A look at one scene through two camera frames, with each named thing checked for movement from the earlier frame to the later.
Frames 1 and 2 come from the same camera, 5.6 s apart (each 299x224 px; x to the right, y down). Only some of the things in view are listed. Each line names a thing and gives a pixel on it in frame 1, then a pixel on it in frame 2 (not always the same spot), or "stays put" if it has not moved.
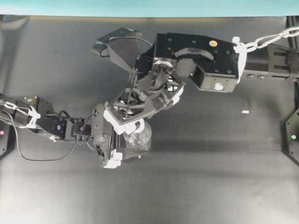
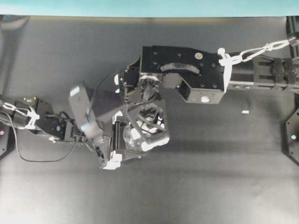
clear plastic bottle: [139, 142] stays put
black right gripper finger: [137, 126] → [136, 136]
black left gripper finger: [127, 155] stays put
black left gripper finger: [119, 142] stays put
